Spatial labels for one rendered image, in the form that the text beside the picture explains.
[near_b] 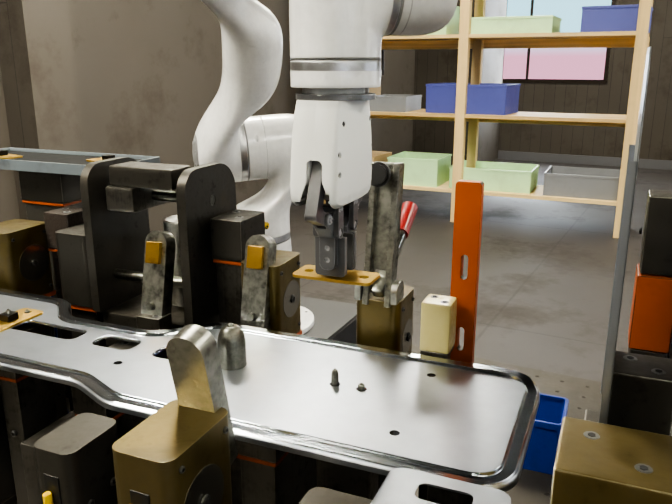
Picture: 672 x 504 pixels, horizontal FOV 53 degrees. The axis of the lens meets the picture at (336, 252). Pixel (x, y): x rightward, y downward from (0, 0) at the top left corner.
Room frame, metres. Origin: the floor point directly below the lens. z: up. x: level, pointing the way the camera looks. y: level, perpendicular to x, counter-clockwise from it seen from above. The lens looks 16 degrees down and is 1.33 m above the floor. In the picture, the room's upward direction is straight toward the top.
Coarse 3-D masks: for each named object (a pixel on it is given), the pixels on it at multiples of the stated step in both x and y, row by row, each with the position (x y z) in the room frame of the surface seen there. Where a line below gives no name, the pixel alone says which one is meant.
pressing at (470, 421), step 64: (64, 320) 0.84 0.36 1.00; (128, 384) 0.65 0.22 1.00; (256, 384) 0.65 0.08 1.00; (320, 384) 0.65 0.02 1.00; (384, 384) 0.65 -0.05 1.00; (448, 384) 0.65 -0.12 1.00; (512, 384) 0.65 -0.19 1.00; (320, 448) 0.53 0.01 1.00; (384, 448) 0.53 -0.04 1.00; (448, 448) 0.53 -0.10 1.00; (512, 448) 0.53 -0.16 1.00
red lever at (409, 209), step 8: (408, 208) 0.88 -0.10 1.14; (416, 208) 0.89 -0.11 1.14; (408, 216) 0.87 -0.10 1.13; (400, 224) 0.86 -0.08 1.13; (408, 224) 0.86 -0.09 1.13; (400, 232) 0.85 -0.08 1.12; (408, 232) 0.85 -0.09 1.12; (400, 240) 0.84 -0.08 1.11; (400, 248) 0.83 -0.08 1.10; (384, 272) 0.80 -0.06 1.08; (376, 280) 0.79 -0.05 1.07; (384, 280) 0.79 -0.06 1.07; (376, 288) 0.78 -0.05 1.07; (384, 288) 0.78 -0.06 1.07; (376, 296) 0.78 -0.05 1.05
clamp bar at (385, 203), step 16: (384, 176) 0.77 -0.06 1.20; (400, 176) 0.79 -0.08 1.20; (384, 192) 0.80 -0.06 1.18; (400, 192) 0.79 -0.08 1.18; (368, 208) 0.79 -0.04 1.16; (384, 208) 0.80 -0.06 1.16; (400, 208) 0.80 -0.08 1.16; (368, 224) 0.79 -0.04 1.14; (384, 224) 0.79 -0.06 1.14; (368, 240) 0.79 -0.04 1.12; (384, 240) 0.79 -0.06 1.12; (368, 256) 0.78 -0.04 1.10; (384, 256) 0.79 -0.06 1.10; (368, 288) 0.78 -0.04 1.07; (384, 304) 0.77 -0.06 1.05
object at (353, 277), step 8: (296, 272) 0.65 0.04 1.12; (304, 272) 0.65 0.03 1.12; (312, 272) 0.65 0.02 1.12; (352, 272) 0.65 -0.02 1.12; (360, 272) 0.65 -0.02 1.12; (368, 272) 0.65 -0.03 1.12; (320, 280) 0.64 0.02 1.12; (328, 280) 0.63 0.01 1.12; (336, 280) 0.63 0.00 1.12; (344, 280) 0.63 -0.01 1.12; (352, 280) 0.63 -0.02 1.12; (360, 280) 0.63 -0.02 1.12; (368, 280) 0.63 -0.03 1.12
